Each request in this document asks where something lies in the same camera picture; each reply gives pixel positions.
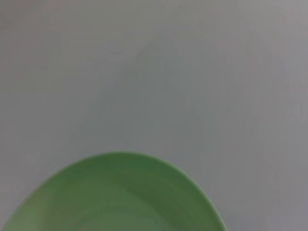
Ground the green plastic plate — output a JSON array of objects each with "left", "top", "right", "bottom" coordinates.
[{"left": 0, "top": 151, "right": 228, "bottom": 231}]

